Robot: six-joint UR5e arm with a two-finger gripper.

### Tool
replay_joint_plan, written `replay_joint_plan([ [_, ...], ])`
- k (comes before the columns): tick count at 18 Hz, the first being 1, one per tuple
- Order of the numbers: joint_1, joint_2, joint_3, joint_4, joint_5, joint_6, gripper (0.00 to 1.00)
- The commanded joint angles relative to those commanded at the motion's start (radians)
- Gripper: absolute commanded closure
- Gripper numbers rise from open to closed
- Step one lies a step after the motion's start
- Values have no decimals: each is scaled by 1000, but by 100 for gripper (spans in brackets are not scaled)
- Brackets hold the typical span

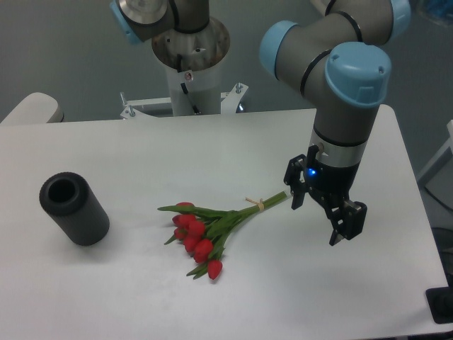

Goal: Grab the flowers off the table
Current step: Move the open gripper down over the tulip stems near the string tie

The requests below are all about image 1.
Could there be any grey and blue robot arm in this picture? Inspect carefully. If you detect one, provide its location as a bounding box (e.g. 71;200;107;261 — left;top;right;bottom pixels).
110;1;411;244

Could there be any black device at table edge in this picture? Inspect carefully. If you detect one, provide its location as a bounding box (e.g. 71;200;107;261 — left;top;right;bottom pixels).
425;287;452;324

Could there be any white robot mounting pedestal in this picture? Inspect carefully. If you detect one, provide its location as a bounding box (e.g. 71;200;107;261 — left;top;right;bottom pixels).
119;17;249;120

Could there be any black ribbed cylindrical vase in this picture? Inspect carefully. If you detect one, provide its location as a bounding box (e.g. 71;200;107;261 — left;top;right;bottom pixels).
39;172;110;246

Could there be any white chair backrest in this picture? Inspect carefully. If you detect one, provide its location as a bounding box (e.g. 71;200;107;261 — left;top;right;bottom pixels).
1;92;64;126

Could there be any red tulip bouquet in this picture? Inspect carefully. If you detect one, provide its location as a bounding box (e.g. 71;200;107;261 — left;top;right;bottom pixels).
158;191;288;281

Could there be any white furniture at right edge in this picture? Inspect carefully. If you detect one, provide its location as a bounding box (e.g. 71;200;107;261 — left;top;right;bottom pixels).
415;121;452;210

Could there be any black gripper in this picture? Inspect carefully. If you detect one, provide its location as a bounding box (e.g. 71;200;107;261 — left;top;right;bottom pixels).
283;154;367;246

